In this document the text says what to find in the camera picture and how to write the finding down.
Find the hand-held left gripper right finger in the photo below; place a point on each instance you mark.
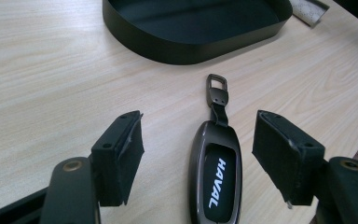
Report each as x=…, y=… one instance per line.
x=286, y=158

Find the black key rack with tray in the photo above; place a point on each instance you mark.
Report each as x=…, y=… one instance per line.
x=167, y=53

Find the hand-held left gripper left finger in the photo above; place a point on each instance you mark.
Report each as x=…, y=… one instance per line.
x=115, y=161

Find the grey metal stand foot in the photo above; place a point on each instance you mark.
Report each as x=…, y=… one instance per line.
x=307, y=11

